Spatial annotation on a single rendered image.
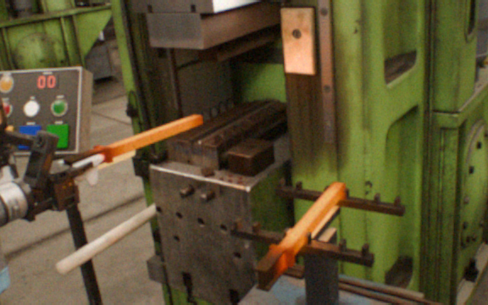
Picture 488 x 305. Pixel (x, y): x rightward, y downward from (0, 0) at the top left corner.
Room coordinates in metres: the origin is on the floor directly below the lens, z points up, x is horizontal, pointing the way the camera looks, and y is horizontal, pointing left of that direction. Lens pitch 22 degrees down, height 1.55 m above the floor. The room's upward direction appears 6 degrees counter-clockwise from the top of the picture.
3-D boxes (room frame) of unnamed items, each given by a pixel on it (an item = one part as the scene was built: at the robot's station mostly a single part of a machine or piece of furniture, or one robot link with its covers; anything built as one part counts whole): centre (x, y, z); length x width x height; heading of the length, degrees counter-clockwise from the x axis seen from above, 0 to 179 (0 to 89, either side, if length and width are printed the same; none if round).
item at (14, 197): (0.96, 0.46, 1.12); 0.08 x 0.05 x 0.08; 52
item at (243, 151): (1.47, -0.02, 0.95); 0.12 x 0.08 x 0.06; 142
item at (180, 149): (1.69, 0.03, 0.96); 0.42 x 0.20 x 0.09; 142
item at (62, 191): (1.02, 0.41, 1.11); 0.12 x 0.08 x 0.09; 142
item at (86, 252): (1.67, 0.49, 0.62); 0.44 x 0.05 x 0.05; 142
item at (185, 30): (1.69, 0.03, 1.32); 0.42 x 0.20 x 0.10; 142
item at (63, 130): (1.66, 0.58, 1.01); 0.07 x 0.05 x 0.07; 77
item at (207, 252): (1.67, -0.02, 0.69); 0.56 x 0.38 x 0.45; 142
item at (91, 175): (1.09, 0.33, 1.11); 0.09 x 0.03 x 0.06; 139
